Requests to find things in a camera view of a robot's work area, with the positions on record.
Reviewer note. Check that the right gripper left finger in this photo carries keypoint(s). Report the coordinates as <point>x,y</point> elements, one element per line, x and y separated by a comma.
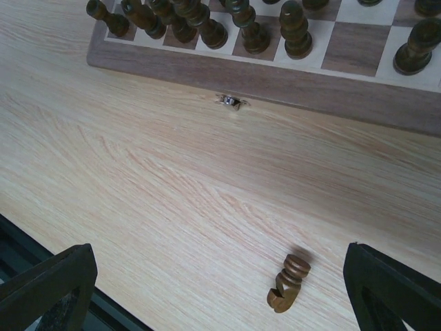
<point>56,291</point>

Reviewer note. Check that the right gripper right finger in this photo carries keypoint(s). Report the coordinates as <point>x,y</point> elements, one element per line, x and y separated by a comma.
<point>385,294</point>

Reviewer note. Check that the dark piece one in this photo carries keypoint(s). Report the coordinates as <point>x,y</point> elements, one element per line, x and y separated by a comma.
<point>255,38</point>
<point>288,283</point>

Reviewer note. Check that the dark piece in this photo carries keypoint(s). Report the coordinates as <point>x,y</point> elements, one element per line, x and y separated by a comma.
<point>164,9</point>
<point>213,34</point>
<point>413,56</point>

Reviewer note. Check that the dark piece two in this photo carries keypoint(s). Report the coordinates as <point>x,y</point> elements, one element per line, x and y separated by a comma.
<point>143,17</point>
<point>294,29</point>
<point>116,23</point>

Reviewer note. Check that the dark pawn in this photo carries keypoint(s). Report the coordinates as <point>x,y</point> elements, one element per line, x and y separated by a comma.
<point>369,3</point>
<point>314,5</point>
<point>427,8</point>

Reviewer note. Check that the wooden chess board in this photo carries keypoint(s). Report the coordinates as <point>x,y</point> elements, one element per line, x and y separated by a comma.
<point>348,73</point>

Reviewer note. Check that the metal board latch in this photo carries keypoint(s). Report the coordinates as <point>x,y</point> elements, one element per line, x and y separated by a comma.
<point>232,103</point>

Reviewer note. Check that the black mounting rail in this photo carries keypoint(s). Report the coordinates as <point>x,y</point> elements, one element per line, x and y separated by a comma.
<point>20,252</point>

